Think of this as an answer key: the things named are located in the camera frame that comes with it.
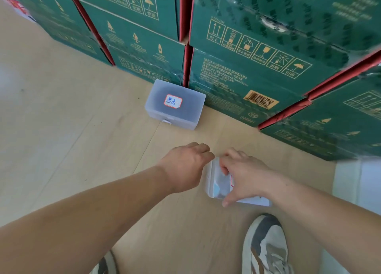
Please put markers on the person's right hand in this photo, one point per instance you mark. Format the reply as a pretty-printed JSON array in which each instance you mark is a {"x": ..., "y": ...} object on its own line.
[{"x": 253, "y": 178}]

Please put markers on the person's left hand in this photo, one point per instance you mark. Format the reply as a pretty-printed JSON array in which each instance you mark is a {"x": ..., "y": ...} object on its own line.
[{"x": 184, "y": 169}]

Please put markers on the person's left fingers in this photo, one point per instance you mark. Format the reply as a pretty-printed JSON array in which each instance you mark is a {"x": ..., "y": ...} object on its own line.
[{"x": 202, "y": 151}]

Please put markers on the person's right thumb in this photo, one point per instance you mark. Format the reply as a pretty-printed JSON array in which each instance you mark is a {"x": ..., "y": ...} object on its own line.
[{"x": 230, "y": 197}]

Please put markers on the clear plastic box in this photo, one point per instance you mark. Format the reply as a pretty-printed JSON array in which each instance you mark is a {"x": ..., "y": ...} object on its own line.
[{"x": 215, "y": 175}]

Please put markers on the person's right forearm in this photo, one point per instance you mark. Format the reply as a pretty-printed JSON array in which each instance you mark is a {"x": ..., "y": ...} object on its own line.
[{"x": 324, "y": 217}]

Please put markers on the person's left forearm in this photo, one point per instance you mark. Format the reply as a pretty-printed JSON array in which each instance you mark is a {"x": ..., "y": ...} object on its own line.
[{"x": 83, "y": 217}]

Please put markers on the blue small item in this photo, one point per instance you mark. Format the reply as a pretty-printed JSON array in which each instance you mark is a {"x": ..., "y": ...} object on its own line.
[{"x": 221, "y": 187}]

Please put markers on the frosted plastic box dark contents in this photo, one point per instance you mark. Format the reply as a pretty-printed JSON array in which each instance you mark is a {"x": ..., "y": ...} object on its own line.
[{"x": 175, "y": 111}]

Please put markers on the person's right grey white shoe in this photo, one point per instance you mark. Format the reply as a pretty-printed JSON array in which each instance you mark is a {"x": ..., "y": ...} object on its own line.
[{"x": 266, "y": 244}]

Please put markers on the person's grey white shoe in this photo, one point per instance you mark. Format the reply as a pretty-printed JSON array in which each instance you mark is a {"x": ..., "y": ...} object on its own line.
[
  {"x": 266, "y": 244},
  {"x": 106, "y": 265}
]

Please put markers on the stack of green cartons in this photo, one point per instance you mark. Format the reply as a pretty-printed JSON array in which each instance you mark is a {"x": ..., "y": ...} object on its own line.
[{"x": 253, "y": 44}]

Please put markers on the person's left grey white shoe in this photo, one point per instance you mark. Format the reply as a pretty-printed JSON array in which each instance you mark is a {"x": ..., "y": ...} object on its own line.
[{"x": 106, "y": 265}]

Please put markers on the red and white package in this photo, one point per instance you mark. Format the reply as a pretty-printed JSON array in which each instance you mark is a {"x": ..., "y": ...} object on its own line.
[{"x": 15, "y": 4}]

